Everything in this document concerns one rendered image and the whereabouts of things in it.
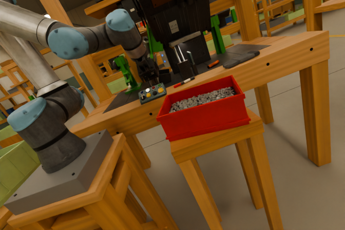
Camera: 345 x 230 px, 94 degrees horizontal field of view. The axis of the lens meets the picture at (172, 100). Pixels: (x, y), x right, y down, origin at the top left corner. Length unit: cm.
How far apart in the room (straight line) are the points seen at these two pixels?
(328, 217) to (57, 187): 130
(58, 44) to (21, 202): 49
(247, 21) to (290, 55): 64
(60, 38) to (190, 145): 49
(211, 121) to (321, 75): 77
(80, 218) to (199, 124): 51
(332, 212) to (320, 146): 37
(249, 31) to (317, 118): 82
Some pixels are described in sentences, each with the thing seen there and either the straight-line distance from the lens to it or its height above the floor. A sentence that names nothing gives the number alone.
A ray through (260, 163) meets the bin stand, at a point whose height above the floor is 60.
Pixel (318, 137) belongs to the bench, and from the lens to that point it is 140.
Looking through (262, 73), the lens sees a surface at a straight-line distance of 98.
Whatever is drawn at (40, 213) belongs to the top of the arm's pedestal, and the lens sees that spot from 73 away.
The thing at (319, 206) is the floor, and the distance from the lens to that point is 140.
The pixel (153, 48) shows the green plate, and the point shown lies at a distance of 105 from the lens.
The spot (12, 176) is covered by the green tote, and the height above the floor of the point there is 86.
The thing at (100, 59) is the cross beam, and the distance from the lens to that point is 160.
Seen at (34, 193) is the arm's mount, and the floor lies 91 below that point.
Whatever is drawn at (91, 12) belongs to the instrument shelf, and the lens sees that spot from 139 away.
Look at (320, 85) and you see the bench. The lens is 122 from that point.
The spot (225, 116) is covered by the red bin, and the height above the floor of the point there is 85.
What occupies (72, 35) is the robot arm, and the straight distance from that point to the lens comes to 47.
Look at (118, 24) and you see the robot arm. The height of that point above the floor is 125.
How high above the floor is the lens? 116
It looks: 20 degrees down
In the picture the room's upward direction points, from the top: 23 degrees counter-clockwise
